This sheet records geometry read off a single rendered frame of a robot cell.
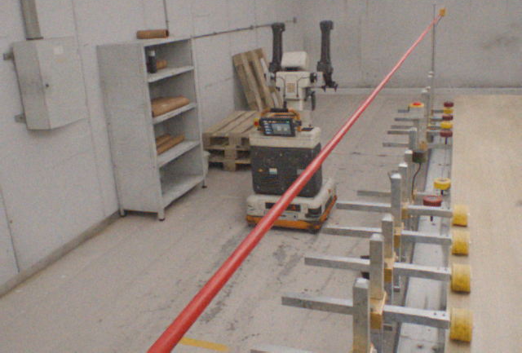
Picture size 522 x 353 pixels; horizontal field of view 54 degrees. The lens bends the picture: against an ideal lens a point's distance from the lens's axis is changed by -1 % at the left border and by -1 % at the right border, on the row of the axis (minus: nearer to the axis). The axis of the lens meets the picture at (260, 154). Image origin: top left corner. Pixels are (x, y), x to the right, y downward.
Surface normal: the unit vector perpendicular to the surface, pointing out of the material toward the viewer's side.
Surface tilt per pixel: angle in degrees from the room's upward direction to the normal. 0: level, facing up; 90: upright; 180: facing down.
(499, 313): 0
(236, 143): 90
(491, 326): 0
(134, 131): 90
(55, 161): 90
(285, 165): 90
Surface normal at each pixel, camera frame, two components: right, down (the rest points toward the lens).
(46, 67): 0.94, 0.04
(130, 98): -0.34, 0.28
